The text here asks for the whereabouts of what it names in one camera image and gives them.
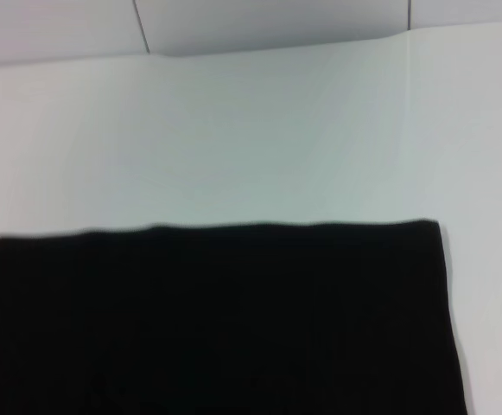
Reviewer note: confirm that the black shirt with FREE print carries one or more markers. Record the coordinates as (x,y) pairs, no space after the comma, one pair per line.
(211,324)

